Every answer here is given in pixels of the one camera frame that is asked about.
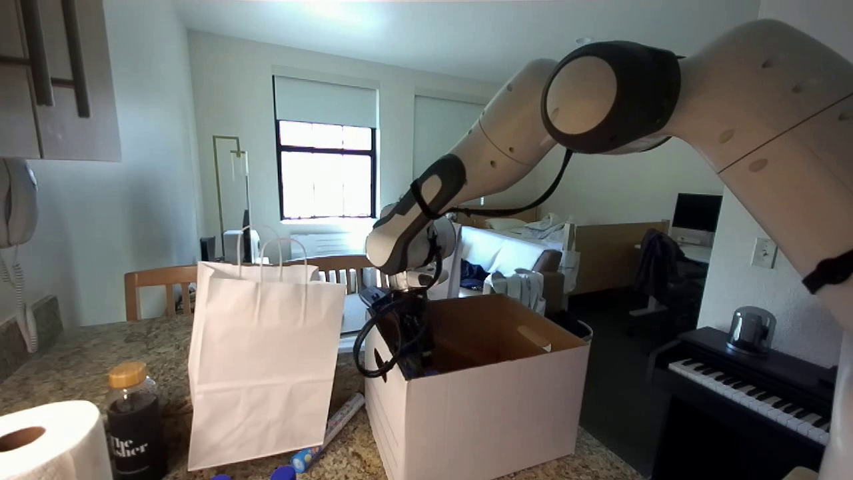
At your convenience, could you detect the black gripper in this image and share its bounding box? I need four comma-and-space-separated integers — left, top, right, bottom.
377, 287, 438, 379

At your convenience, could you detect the white cardboard box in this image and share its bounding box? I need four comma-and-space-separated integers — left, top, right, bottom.
363, 294, 595, 480

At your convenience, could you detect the large brown cardboard box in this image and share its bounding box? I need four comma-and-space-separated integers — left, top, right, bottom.
567, 218, 671, 299

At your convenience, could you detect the blue white flat package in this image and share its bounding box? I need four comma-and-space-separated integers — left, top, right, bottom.
289, 392, 367, 478

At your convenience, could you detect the wooden chair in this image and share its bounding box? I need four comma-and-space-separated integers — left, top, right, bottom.
124, 263, 202, 326
305, 254, 386, 296

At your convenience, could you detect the white radiator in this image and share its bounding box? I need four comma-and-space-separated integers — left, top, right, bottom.
265, 231, 379, 262

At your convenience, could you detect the white paper bag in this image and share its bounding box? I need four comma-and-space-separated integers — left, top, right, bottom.
184, 234, 350, 475

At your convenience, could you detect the white bedding pile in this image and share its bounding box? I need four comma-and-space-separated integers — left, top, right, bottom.
462, 214, 571, 315

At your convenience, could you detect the black framed window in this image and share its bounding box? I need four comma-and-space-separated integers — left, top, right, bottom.
274, 116, 379, 224

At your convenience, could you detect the white roller blind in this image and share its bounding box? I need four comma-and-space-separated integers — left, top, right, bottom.
272, 75, 382, 131
410, 91, 493, 183

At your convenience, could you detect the metal clothes rack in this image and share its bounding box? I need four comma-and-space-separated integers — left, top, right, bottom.
210, 132, 256, 267

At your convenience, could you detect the black office chair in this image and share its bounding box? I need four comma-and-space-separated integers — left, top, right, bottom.
633, 227, 706, 315

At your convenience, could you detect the dark jar yellow lid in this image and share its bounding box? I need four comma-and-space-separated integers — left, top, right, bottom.
104, 358, 169, 480

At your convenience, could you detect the black computer monitor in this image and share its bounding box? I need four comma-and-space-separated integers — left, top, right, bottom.
670, 192, 726, 239

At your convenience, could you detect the metal kettle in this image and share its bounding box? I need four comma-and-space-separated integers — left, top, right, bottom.
726, 303, 779, 355

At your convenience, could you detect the black digital piano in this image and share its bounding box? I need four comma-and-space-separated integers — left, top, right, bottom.
651, 326, 843, 480

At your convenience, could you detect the white paper towel roll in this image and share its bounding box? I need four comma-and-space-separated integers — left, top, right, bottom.
0, 398, 114, 480

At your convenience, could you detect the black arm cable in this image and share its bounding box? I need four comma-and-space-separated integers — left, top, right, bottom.
353, 144, 577, 384

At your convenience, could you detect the white light switch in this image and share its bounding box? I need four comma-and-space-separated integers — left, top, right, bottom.
749, 234, 781, 271

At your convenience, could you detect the wooden wall cabinet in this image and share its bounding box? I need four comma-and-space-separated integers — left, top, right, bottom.
0, 0, 126, 164

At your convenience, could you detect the grey wall dispenser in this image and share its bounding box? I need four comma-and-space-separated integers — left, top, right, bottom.
0, 158, 40, 250

